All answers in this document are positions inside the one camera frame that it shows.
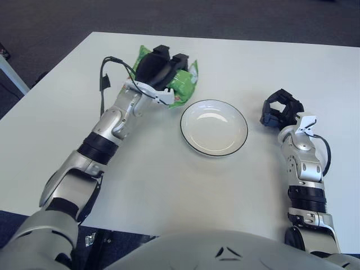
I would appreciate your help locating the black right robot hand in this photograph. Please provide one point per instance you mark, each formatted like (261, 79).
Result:
(295, 108)

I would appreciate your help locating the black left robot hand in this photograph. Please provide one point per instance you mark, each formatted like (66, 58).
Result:
(152, 70)

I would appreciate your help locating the green snack bag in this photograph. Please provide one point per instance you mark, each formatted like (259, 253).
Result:
(184, 84)

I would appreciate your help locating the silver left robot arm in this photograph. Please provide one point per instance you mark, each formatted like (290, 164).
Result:
(109, 123)

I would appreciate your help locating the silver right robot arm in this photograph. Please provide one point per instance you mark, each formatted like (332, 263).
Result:
(305, 166)

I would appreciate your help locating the white plate with black rim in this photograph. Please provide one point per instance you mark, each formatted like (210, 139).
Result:
(213, 130)

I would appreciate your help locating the black chair caster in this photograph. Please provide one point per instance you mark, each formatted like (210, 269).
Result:
(41, 78)

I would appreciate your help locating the white side table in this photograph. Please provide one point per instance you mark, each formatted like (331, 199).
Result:
(14, 77)

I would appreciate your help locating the black box under side table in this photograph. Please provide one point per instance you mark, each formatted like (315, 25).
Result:
(4, 50)

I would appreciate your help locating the grey robot torso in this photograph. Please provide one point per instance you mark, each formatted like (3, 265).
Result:
(197, 253)

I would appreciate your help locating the black frame with metal clip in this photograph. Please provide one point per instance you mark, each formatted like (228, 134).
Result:
(112, 239)

